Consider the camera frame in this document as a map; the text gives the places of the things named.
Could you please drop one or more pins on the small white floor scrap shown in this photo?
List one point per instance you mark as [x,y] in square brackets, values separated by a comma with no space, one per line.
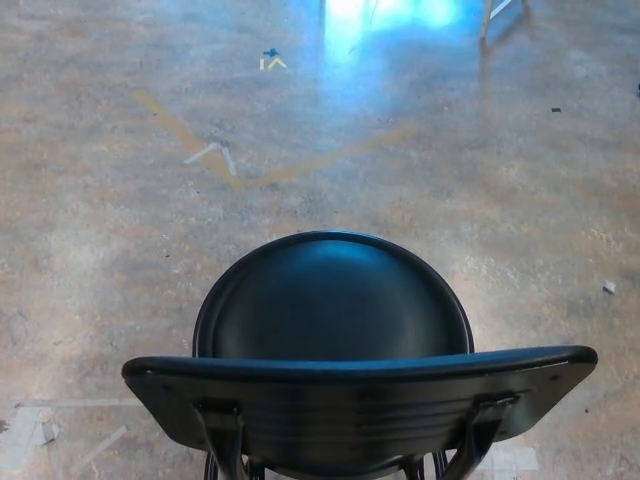
[609,287]

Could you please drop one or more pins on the small yellow tape chevron mark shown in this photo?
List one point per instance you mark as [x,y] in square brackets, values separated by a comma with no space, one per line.
[277,62]

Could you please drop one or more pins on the white floor tape piece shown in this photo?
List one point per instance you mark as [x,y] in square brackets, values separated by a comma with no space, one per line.
[229,160]
[201,154]

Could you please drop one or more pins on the light wooden furniture leg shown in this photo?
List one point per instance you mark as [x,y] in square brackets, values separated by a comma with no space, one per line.
[486,20]

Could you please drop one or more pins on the long yellow floor tape strip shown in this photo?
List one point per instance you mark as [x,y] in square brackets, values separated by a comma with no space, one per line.
[172,125]
[330,159]

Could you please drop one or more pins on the torn grey tape scrap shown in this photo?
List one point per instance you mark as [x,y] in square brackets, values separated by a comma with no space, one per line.
[49,434]

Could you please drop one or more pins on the black round-seat swivel chair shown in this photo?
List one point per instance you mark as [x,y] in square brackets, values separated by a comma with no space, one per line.
[330,300]

